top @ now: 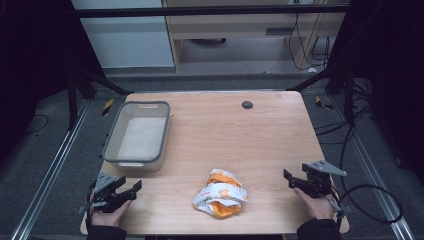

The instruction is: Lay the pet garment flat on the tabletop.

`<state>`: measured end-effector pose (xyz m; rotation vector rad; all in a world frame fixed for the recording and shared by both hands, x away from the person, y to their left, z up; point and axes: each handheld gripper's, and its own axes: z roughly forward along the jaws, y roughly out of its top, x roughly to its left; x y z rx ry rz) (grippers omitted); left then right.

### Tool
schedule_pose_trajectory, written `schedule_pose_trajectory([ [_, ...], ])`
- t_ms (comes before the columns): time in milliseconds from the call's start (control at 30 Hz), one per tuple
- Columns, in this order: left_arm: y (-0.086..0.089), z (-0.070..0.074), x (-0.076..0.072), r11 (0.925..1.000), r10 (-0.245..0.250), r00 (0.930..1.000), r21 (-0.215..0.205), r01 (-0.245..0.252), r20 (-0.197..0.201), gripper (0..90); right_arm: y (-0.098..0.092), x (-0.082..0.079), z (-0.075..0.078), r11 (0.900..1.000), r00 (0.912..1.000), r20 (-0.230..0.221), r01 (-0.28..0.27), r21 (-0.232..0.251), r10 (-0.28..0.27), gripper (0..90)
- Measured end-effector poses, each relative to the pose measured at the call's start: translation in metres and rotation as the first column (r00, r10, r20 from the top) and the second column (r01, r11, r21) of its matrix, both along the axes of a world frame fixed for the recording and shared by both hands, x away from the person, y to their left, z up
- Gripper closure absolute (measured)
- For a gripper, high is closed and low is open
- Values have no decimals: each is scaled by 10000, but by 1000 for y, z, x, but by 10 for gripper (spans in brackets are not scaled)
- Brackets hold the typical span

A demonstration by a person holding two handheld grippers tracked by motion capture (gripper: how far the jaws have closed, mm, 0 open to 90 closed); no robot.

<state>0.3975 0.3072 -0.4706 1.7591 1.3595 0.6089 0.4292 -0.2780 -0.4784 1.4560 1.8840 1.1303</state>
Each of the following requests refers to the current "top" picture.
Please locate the light wooden shelf unit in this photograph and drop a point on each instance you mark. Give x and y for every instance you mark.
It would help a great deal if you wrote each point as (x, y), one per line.
(233, 26)

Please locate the crumpled white and orange cloth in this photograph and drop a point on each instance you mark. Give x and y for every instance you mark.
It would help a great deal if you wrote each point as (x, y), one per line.
(220, 195)

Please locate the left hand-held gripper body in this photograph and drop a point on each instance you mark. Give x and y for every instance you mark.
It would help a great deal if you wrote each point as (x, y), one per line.
(106, 195)

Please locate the person's left hand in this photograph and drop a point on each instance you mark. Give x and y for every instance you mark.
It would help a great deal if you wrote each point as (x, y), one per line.
(108, 216)

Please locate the yellow and black tape strip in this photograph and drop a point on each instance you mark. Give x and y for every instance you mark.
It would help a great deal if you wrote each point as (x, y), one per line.
(107, 106)
(321, 102)

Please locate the dark round table grommet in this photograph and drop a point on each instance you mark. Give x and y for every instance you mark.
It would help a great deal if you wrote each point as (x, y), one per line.
(247, 105)

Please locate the white basin with grey rim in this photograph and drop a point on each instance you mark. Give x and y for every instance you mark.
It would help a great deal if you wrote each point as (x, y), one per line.
(141, 136)

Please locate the aluminium floor rail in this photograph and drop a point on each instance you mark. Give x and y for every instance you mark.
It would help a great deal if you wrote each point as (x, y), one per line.
(373, 170)
(50, 173)

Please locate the black metal stand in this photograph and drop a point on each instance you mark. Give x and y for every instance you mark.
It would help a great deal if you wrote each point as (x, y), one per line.
(348, 96)
(72, 100)

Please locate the person's right hand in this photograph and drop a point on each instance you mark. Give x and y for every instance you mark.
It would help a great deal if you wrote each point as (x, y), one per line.
(316, 206)

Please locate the white cabinet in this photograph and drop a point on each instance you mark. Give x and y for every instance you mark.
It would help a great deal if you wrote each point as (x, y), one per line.
(126, 43)

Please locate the black horizontal frame bar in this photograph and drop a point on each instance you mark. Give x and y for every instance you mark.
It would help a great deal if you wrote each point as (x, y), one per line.
(213, 11)

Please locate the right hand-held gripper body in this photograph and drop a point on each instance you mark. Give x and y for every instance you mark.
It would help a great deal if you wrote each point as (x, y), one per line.
(318, 181)

